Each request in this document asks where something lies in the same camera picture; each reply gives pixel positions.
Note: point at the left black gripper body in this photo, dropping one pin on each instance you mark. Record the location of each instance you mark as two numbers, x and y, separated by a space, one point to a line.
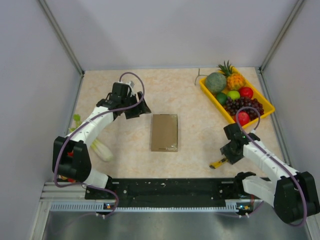
129 102

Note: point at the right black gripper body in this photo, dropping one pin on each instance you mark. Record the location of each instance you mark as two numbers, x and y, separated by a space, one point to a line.
232 156

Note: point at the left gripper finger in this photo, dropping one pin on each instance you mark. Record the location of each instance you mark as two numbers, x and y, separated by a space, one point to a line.
133 112
143 107

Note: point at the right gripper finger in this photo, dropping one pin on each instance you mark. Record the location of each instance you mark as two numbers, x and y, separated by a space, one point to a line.
226 151
235 156

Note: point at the yellow utility knife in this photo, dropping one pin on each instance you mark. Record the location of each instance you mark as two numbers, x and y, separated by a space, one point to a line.
217 164

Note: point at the brown cardboard express box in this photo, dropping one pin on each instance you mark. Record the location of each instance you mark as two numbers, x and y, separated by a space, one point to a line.
164 133

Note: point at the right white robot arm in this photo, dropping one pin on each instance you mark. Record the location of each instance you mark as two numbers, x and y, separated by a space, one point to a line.
292 194

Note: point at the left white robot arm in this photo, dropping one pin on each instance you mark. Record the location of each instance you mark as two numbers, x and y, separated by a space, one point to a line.
71 158

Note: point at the red apple front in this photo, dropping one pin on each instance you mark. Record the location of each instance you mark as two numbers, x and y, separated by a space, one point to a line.
242 118

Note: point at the red apple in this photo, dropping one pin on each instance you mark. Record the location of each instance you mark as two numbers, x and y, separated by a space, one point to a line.
242 118
246 92

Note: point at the purple grape bunch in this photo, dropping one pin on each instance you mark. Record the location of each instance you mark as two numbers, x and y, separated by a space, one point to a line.
232 106

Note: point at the green celery stalk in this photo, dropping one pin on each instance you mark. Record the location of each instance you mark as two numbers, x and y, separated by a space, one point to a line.
101 150

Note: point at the dark green lime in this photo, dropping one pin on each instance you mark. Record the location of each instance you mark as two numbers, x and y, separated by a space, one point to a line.
221 98

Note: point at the yellow plastic tray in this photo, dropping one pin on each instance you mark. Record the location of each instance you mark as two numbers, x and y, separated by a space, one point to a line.
268 108

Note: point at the light green lime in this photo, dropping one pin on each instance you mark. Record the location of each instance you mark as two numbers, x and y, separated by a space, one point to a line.
233 94

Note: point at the green melon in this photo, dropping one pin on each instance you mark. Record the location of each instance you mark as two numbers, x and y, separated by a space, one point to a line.
215 82

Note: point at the pineapple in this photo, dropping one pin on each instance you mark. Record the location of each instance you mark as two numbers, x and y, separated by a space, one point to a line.
234 79

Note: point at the red lychee bunch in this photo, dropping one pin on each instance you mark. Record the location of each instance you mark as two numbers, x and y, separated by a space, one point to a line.
67 179

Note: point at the white slotted cable duct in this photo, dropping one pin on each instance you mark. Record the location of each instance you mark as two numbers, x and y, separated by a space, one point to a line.
232 207

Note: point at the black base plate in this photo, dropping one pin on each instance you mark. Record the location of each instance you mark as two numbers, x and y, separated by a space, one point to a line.
177 192

